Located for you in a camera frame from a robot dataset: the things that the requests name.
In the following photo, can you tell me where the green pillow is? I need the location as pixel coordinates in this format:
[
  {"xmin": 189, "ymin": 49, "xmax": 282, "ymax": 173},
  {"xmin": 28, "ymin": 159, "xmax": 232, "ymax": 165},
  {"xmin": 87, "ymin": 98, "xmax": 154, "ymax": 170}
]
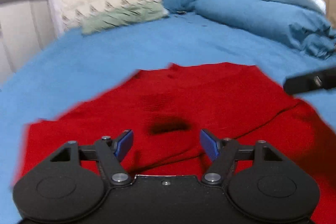
[{"xmin": 81, "ymin": 2, "xmax": 169, "ymax": 35}]

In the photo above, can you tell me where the blue bed sheet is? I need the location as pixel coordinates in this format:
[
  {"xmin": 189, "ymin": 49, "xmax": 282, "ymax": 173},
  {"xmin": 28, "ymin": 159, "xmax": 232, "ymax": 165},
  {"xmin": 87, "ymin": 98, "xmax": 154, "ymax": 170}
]
[{"xmin": 1, "ymin": 13, "xmax": 335, "ymax": 223}]

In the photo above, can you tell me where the white grey wardrobe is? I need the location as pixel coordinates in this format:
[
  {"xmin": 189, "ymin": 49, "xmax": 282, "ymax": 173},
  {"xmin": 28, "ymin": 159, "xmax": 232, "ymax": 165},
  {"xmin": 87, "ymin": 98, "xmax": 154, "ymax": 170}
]
[{"xmin": 1, "ymin": 0, "xmax": 56, "ymax": 82}]

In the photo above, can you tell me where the blue rolled duvet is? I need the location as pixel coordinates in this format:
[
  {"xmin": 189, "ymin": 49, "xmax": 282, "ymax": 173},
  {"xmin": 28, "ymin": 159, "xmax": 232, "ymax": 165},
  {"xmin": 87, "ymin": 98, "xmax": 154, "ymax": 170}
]
[{"xmin": 195, "ymin": 0, "xmax": 335, "ymax": 60}]

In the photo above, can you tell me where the red knit sweater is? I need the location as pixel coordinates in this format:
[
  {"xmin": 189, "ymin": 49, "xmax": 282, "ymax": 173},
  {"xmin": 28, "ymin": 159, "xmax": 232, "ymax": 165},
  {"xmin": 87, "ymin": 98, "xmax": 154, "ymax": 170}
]
[{"xmin": 17, "ymin": 63, "xmax": 335, "ymax": 223}]

